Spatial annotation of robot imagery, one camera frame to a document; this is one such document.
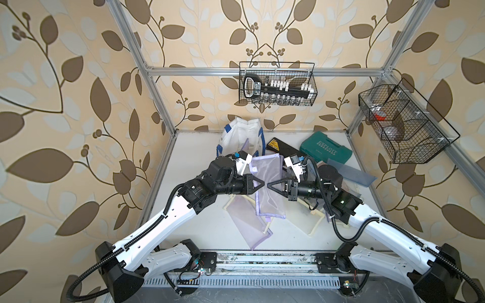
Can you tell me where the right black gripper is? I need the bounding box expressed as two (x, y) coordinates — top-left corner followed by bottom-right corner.
(268, 175), (332, 201)

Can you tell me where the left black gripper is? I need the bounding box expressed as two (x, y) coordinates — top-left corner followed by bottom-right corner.
(213, 173), (265, 196)

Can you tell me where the small purple mesh pouch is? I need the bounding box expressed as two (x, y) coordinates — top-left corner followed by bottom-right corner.
(224, 195), (273, 250)

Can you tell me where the cream mesh pencil pouch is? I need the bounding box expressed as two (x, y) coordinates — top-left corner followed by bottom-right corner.
(285, 200), (326, 237)

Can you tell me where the white canvas tote bag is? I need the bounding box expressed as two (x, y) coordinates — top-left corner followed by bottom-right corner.
(216, 117), (266, 157)

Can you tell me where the purple mesh pencil pouch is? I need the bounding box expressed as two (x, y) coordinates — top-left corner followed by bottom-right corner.
(250, 154), (286, 219)

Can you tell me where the purple mesh pouch cream trim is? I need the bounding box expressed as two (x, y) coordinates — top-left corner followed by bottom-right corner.
(241, 138), (251, 154)

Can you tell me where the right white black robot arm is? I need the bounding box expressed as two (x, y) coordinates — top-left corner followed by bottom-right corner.
(267, 155), (484, 302)

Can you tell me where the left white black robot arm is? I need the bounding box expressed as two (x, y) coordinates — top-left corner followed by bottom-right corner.
(66, 151), (265, 302)

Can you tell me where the grey blue mesh pouch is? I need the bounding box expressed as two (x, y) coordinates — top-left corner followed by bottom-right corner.
(327, 159), (377, 188)

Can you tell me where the black yellow tool case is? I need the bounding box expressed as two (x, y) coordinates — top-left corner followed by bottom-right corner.
(266, 137), (306, 158)

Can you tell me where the green plastic tool case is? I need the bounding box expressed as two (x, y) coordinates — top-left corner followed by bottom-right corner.
(299, 131), (352, 164)

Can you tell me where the black socket tool set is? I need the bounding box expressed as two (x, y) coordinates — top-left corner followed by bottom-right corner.
(241, 73), (318, 100)

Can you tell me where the red object in basket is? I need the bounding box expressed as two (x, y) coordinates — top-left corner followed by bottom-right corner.
(370, 105), (387, 121)

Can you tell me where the back wire basket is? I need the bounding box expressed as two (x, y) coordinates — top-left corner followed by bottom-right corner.
(239, 61), (318, 107)

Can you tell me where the wire basket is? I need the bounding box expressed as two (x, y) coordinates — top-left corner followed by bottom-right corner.
(239, 61), (318, 107)
(359, 78), (460, 164)

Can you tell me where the right wire basket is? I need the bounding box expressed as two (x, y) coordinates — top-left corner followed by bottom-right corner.
(359, 78), (460, 164)

